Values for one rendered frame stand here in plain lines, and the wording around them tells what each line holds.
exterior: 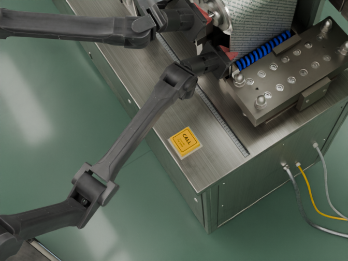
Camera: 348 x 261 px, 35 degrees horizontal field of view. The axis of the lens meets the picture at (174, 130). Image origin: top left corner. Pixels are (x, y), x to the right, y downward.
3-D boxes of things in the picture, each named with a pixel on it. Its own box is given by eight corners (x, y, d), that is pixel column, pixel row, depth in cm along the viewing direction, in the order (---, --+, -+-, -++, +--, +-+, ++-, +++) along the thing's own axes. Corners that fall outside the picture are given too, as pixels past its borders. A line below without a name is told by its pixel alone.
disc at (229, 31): (201, 4, 161) (202, -24, 147) (202, 3, 161) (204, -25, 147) (229, 43, 158) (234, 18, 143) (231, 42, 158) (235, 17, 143)
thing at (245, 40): (228, 65, 172) (230, 34, 155) (289, 28, 176) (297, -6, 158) (229, 67, 172) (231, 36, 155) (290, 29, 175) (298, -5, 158)
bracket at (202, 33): (189, 67, 186) (184, 17, 158) (205, 57, 187) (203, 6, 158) (197, 78, 184) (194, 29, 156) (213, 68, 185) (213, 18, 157)
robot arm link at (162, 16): (155, 37, 136) (168, 23, 133) (142, 15, 138) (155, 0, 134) (173, 35, 141) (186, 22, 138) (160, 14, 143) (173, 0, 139)
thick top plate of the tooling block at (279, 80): (225, 88, 175) (225, 80, 169) (326, 25, 180) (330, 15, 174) (255, 127, 169) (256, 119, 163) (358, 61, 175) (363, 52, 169)
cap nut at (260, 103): (251, 102, 166) (252, 96, 161) (261, 96, 166) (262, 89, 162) (258, 111, 164) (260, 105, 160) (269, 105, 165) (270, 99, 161)
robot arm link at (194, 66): (191, 68, 152) (178, 56, 155) (185, 87, 157) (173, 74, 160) (209, 62, 156) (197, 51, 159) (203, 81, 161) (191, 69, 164)
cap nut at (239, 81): (230, 81, 169) (231, 74, 164) (240, 74, 169) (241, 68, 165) (237, 89, 167) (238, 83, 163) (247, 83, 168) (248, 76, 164)
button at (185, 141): (170, 140, 177) (169, 137, 175) (188, 128, 178) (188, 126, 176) (182, 157, 175) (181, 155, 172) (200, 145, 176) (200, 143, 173)
